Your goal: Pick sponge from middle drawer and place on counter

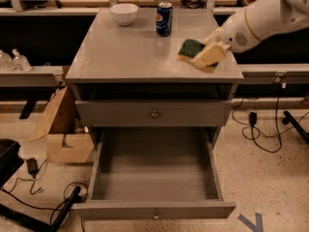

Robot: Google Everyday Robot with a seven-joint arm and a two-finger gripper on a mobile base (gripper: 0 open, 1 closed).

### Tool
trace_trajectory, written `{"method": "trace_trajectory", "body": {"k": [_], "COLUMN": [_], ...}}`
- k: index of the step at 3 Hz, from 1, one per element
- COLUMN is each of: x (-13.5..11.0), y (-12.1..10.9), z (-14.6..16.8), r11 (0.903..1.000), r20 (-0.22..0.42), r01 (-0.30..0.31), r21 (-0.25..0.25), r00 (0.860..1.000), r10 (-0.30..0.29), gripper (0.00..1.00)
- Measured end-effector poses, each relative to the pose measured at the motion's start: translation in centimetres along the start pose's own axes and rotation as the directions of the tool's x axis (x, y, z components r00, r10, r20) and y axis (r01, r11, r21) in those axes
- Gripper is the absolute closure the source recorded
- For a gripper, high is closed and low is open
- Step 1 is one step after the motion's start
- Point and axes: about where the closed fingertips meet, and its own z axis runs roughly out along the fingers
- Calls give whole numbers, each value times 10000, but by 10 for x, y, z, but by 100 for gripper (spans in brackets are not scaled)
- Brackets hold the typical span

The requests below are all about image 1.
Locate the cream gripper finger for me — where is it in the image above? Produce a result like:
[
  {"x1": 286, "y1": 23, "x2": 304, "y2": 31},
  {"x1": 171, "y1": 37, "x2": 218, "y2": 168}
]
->
[
  {"x1": 202, "y1": 27, "x2": 222, "y2": 45},
  {"x1": 190, "y1": 42, "x2": 230, "y2": 69}
]

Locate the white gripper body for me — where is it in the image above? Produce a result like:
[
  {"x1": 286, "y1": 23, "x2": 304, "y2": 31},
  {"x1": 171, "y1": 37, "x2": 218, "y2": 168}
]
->
[{"x1": 220, "y1": 12, "x2": 261, "y2": 53}]

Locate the green and yellow sponge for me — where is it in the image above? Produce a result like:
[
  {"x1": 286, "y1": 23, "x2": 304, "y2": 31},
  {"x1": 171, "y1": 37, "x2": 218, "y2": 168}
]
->
[{"x1": 176, "y1": 39, "x2": 217, "y2": 73}]

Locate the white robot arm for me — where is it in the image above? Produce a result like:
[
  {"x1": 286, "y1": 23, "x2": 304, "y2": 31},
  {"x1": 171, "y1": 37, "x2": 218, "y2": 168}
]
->
[{"x1": 190, "y1": 0, "x2": 309, "y2": 69}]

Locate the closed grey top drawer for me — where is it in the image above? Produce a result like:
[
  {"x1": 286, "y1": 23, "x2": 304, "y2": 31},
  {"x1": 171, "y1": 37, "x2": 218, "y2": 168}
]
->
[{"x1": 75, "y1": 101, "x2": 232, "y2": 127}]

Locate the open grey middle drawer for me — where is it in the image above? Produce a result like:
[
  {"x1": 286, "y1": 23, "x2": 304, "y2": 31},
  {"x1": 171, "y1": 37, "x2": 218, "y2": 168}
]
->
[{"x1": 73, "y1": 128, "x2": 236, "y2": 220}]

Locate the blue Pepsi can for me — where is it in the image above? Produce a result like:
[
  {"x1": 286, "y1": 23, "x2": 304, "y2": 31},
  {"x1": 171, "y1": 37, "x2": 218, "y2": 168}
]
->
[{"x1": 155, "y1": 2, "x2": 173, "y2": 37}]

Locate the black power adapter right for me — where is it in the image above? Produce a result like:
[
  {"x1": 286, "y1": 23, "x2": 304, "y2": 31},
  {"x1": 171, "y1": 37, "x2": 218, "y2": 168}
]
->
[{"x1": 249, "y1": 112, "x2": 257, "y2": 127}]

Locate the black power adapter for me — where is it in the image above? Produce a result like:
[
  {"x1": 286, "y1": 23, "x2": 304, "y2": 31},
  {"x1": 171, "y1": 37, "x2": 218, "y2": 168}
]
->
[
  {"x1": 249, "y1": 112, "x2": 257, "y2": 127},
  {"x1": 26, "y1": 158, "x2": 38, "y2": 176}
]

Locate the grey wooden cabinet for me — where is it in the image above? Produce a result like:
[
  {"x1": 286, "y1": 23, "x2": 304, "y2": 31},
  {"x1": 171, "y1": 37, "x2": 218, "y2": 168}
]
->
[{"x1": 67, "y1": 8, "x2": 242, "y2": 140}]

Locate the white ceramic bowl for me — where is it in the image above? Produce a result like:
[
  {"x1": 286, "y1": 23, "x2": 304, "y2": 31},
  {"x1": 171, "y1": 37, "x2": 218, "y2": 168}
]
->
[{"x1": 110, "y1": 3, "x2": 139, "y2": 26}]

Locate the brown cardboard box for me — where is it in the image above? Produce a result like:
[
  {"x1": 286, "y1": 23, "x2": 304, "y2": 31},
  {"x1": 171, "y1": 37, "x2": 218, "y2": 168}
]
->
[{"x1": 30, "y1": 86, "x2": 94, "y2": 163}]

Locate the clear sanitizer bottle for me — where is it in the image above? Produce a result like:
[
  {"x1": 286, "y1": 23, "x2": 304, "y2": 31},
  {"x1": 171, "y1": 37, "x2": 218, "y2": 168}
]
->
[
  {"x1": 0, "y1": 50, "x2": 15, "y2": 71},
  {"x1": 13, "y1": 48, "x2": 32, "y2": 72}
]

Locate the black power adapter left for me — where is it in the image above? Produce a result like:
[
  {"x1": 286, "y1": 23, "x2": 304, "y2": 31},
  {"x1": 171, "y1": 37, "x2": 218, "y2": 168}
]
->
[{"x1": 26, "y1": 158, "x2": 38, "y2": 176}]

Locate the black stand leg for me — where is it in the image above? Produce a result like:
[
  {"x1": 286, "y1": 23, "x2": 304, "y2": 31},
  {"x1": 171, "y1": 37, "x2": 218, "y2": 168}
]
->
[{"x1": 0, "y1": 187, "x2": 81, "y2": 232}]

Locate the black cable on floor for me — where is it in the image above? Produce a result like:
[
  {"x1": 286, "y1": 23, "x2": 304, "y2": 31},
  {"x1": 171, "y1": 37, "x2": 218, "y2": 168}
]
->
[{"x1": 231, "y1": 80, "x2": 309, "y2": 154}]

